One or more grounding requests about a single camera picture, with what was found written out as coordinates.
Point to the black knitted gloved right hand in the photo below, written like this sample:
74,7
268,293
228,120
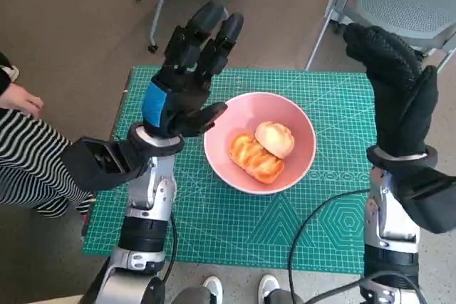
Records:
399,104

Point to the pink bowl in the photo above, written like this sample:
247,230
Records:
285,111

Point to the pale round toy bun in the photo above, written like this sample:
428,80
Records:
274,138

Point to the orange braided toy bread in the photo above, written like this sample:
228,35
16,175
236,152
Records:
249,161

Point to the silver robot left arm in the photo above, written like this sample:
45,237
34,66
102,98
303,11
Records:
149,193

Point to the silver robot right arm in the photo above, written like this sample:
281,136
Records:
388,218

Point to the white wheeled cart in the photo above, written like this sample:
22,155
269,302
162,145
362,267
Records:
342,18

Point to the green cutting mat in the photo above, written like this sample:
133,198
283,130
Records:
213,229

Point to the robot right leg white foot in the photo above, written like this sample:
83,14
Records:
268,286

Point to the person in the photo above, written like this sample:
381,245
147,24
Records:
28,147

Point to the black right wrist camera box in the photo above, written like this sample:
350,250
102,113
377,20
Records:
427,200

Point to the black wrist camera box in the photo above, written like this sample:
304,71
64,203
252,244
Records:
427,200
89,168

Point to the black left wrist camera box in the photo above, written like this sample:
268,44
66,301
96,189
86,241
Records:
89,168

